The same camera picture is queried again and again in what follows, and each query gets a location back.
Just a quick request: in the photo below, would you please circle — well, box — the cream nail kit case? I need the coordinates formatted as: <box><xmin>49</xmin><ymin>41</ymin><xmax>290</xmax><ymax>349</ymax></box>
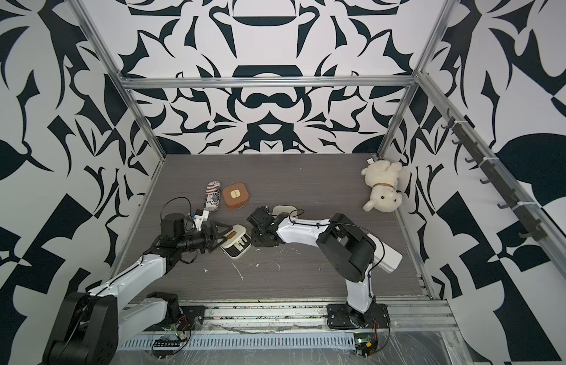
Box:
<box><xmin>272</xmin><ymin>205</ymin><xmax>298</xmax><ymax>217</ymax></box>
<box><xmin>221</xmin><ymin>224</ymin><xmax>251</xmax><ymax>259</ymax></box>

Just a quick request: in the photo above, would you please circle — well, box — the brown nail kit case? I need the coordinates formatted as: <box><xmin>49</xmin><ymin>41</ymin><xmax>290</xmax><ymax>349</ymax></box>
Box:
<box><xmin>222</xmin><ymin>182</ymin><xmax>250</xmax><ymax>209</ymax></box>

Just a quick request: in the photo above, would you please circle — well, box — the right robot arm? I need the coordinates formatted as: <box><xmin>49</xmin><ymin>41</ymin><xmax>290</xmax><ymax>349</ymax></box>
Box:
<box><xmin>247</xmin><ymin>207</ymin><xmax>403</xmax><ymax>314</ymax></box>

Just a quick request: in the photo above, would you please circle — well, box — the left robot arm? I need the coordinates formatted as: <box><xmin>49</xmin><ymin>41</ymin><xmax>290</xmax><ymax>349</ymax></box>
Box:
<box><xmin>42</xmin><ymin>213</ymin><xmax>233</xmax><ymax>364</ymax></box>

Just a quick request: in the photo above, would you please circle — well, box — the crushed flag print can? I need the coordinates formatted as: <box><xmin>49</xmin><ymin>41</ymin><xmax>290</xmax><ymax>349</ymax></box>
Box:
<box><xmin>204</xmin><ymin>180</ymin><xmax>222</xmax><ymax>212</ymax></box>

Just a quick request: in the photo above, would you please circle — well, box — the left circuit board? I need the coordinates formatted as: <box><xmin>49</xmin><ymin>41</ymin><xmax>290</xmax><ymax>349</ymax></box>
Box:
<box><xmin>151</xmin><ymin>338</ymin><xmax>184</xmax><ymax>357</ymax></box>

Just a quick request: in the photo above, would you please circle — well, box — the circuit board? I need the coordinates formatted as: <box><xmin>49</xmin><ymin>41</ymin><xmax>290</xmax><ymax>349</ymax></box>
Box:
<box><xmin>151</xmin><ymin>338</ymin><xmax>184</xmax><ymax>357</ymax></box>
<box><xmin>354</xmin><ymin>333</ymin><xmax>378</xmax><ymax>357</ymax></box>

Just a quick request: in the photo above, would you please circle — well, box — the white box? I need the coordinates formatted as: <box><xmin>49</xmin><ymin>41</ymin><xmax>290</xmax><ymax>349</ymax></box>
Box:
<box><xmin>369</xmin><ymin>234</ymin><xmax>403</xmax><ymax>273</ymax></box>

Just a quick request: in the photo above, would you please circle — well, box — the white teddy bear plush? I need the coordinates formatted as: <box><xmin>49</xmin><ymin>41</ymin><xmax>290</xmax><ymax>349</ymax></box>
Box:
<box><xmin>361</xmin><ymin>160</ymin><xmax>403</xmax><ymax>213</ymax></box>

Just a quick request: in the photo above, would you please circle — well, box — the right circuit board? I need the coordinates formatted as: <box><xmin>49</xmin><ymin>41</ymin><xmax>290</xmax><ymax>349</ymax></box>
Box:
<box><xmin>354</xmin><ymin>333</ymin><xmax>378</xmax><ymax>357</ymax></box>

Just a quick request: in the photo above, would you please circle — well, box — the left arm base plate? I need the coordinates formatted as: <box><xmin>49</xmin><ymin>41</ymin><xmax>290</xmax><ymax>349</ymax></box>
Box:
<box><xmin>172</xmin><ymin>305</ymin><xmax>206</xmax><ymax>332</ymax></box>

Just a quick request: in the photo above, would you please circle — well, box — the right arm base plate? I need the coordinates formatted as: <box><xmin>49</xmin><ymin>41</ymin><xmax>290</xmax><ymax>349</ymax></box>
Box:
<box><xmin>327</xmin><ymin>302</ymin><xmax>390</xmax><ymax>330</ymax></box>

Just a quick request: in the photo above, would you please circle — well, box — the wall hook rail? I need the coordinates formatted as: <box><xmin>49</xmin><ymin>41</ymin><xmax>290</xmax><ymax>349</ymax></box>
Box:
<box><xmin>443</xmin><ymin>112</ymin><xmax>549</xmax><ymax>241</ymax></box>

